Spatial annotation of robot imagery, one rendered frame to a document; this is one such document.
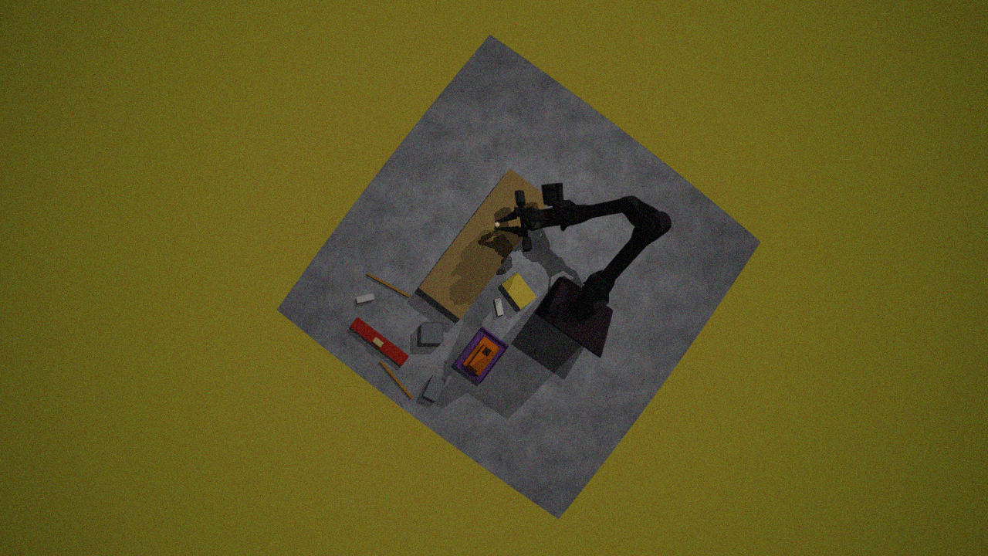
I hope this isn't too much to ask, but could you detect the red flat block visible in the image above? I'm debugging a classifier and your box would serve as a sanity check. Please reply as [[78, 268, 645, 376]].
[[350, 317, 409, 366]]

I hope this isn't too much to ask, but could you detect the yellow rectangular block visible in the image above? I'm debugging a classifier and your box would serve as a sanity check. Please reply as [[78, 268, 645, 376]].
[[502, 272, 536, 309]]

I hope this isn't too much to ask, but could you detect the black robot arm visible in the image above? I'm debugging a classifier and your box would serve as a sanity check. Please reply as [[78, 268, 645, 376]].
[[522, 183, 672, 324]]

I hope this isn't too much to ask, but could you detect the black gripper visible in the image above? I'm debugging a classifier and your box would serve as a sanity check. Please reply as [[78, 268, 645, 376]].
[[496, 190, 547, 252]]

